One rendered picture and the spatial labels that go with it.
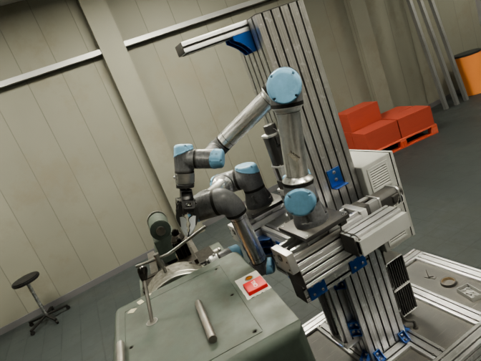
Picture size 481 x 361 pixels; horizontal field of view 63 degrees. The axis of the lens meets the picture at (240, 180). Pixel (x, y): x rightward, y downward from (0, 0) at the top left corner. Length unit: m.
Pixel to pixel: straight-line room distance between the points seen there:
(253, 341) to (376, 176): 1.21
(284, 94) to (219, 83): 4.38
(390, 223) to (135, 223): 4.20
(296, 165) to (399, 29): 6.43
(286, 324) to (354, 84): 6.13
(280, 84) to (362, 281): 1.17
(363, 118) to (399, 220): 4.58
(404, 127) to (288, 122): 4.86
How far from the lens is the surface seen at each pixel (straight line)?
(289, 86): 1.34
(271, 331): 0.99
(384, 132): 5.98
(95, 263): 5.53
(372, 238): 1.65
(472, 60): 8.10
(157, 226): 2.64
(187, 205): 1.44
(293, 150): 1.40
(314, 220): 1.61
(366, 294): 2.15
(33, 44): 5.41
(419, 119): 6.30
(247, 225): 1.69
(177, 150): 1.48
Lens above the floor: 1.83
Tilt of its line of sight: 14 degrees down
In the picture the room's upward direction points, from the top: 21 degrees counter-clockwise
